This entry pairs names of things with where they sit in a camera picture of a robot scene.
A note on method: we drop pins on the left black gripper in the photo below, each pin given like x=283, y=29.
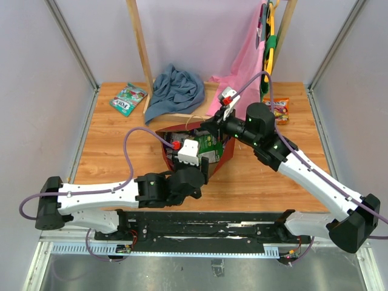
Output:
x=204, y=166

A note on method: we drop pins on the green snack packet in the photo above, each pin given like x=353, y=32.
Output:
x=210, y=148

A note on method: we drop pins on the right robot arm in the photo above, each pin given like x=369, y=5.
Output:
x=351, y=218

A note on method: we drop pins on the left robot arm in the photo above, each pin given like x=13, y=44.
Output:
x=99, y=206

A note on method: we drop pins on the orange Fox's fruits bag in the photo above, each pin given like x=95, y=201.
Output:
x=281, y=110

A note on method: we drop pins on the brown red paper bag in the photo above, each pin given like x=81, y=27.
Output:
x=176, y=134

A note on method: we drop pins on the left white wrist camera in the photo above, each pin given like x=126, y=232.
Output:
x=188, y=154

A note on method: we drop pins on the grey hanger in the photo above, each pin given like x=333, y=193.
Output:
x=261, y=28

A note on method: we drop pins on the blue crumpled cloth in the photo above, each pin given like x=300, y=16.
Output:
x=175, y=91

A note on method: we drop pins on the green Fox's candy bag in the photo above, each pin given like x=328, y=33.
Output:
x=127, y=99

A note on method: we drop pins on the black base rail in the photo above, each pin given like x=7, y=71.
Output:
x=202, y=233

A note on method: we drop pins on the yellow hanger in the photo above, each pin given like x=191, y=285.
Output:
x=270, y=23

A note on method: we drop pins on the pink shirt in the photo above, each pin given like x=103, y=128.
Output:
x=246, y=65

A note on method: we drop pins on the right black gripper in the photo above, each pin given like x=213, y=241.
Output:
x=212, y=125

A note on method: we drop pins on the green hanger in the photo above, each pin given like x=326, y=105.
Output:
x=269, y=51

